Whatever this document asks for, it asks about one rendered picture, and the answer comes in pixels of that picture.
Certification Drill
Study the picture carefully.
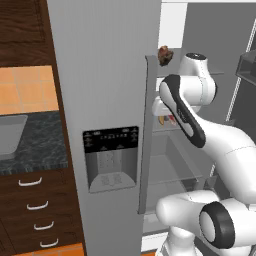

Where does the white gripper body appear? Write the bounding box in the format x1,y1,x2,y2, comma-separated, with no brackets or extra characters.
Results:
151,96,177,118

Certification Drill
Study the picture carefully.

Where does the brown steak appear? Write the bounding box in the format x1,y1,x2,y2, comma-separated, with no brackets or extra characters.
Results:
157,45,175,67

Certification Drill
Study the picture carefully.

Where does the clear tupperware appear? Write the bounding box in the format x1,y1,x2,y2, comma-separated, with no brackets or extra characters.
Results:
0,114,29,161

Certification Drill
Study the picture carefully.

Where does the grey fridge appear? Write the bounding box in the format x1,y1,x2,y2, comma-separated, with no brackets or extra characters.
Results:
141,0,256,256

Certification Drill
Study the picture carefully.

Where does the grey fridge door with dispenser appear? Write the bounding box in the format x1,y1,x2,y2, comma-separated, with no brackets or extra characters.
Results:
46,0,163,256

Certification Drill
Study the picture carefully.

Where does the open grey fridge door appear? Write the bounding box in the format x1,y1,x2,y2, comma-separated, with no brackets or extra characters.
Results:
225,31,256,134

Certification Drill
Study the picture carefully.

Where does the dark wood drawer front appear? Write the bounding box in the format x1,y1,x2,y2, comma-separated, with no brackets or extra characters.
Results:
0,168,73,197
0,213,81,238
0,193,77,218
0,232,84,256

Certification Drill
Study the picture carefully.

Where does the dark wood upper cupboard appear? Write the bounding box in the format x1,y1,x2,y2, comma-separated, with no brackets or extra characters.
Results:
0,0,58,68

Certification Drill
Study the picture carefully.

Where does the grey fridge door handle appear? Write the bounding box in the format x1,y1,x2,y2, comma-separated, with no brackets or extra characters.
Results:
137,54,159,215

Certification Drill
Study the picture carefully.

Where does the white drawer handle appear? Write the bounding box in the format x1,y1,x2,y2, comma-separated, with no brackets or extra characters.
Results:
26,200,50,211
17,176,44,187
32,220,56,232
38,237,60,249

